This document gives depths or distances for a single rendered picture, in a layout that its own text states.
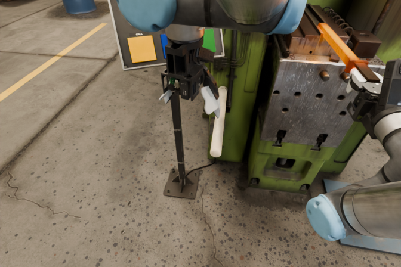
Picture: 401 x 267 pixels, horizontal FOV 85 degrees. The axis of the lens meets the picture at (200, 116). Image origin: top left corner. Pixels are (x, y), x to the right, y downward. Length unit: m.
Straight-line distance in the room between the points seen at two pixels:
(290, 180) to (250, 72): 0.71
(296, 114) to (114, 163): 1.26
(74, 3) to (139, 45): 4.50
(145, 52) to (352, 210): 0.63
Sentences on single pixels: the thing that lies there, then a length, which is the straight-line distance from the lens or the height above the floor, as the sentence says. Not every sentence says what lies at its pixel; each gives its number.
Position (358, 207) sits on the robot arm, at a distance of 0.44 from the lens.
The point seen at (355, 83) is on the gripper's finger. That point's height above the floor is 1.01.
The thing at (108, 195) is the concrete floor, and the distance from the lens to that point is 1.60.
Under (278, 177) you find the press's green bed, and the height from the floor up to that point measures 0.15.
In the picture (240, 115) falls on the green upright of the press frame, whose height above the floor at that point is 0.45.
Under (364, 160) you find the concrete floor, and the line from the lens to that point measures 2.03.
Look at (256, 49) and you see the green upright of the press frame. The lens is 1.10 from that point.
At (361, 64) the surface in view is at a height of 1.02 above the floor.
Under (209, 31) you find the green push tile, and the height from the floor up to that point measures 1.03.
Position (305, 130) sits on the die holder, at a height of 0.57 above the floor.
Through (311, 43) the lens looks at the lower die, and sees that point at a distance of 0.97.
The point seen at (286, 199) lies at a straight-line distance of 1.56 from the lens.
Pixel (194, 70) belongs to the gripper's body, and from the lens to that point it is 0.46.
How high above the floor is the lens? 1.30
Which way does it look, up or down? 41 degrees down
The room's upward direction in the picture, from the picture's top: straight up
